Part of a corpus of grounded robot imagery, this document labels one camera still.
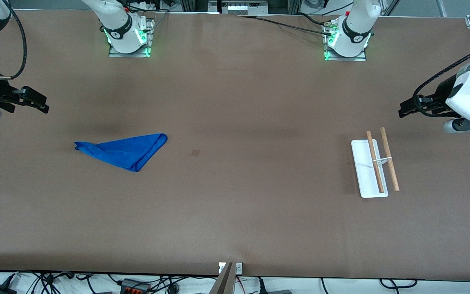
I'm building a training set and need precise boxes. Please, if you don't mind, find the blue towel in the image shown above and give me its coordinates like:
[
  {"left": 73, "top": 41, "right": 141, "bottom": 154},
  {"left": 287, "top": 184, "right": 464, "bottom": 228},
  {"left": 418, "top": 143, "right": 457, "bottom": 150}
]
[{"left": 74, "top": 133, "right": 168, "bottom": 172}]

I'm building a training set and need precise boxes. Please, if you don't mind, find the wooden rack rod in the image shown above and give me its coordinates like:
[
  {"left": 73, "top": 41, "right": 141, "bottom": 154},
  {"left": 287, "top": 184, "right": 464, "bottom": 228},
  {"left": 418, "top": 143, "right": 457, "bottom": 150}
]
[
  {"left": 380, "top": 127, "right": 400, "bottom": 192},
  {"left": 366, "top": 131, "right": 384, "bottom": 194}
]

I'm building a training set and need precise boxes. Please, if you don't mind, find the white rectangular tray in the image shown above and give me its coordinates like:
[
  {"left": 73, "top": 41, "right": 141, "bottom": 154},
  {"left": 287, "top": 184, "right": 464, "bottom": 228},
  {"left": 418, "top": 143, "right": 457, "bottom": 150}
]
[{"left": 351, "top": 139, "right": 394, "bottom": 199}]

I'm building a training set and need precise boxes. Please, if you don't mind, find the white power strip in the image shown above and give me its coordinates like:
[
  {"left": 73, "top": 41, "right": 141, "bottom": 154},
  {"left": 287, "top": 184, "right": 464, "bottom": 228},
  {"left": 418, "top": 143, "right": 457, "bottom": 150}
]
[{"left": 221, "top": 0, "right": 269, "bottom": 16}]

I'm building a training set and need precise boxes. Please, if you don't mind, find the black orange connector box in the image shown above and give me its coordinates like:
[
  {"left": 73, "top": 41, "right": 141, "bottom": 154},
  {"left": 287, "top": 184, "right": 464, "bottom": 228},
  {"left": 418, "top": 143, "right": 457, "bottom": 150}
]
[{"left": 120, "top": 278, "right": 151, "bottom": 294}]

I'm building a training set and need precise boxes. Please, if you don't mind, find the grey metal beam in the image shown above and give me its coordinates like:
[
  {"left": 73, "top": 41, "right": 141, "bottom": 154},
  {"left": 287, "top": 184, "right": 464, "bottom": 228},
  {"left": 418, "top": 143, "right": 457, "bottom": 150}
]
[{"left": 209, "top": 263, "right": 235, "bottom": 294}]

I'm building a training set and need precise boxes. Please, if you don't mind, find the short curved black cable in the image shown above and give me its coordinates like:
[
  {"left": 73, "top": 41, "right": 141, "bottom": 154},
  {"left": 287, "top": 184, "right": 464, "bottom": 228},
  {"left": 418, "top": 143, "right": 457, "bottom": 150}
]
[{"left": 296, "top": 12, "right": 333, "bottom": 27}]

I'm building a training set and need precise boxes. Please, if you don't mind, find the long black table cable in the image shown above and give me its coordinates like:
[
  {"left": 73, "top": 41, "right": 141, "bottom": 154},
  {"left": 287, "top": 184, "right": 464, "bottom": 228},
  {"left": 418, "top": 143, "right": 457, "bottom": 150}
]
[{"left": 237, "top": 16, "right": 333, "bottom": 36}]

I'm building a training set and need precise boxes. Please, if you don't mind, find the small metal bracket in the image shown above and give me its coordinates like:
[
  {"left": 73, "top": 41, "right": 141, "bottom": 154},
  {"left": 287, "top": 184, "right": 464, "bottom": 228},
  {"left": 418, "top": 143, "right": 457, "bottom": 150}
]
[{"left": 219, "top": 262, "right": 243, "bottom": 275}]

